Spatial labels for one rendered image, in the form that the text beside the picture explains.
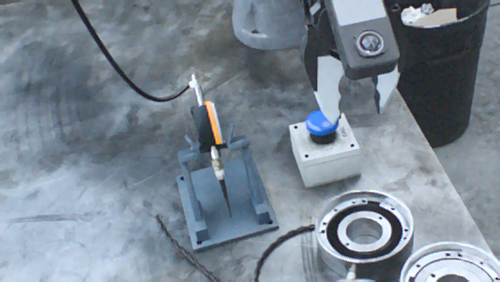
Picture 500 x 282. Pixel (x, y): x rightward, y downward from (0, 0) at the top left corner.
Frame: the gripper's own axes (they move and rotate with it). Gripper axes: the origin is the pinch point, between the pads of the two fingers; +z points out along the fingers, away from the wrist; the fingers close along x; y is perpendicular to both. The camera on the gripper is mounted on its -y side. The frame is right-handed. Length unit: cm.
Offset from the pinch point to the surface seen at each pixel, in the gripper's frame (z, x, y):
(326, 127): 8.9, 1.6, 9.2
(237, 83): 16.2, 9.4, 31.6
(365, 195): 12.9, -0.4, 0.8
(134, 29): 16, 23, 52
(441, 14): 61, -51, 103
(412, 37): 57, -38, 90
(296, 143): 11.7, 5.1, 10.8
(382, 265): 13.0, 0.9, -9.1
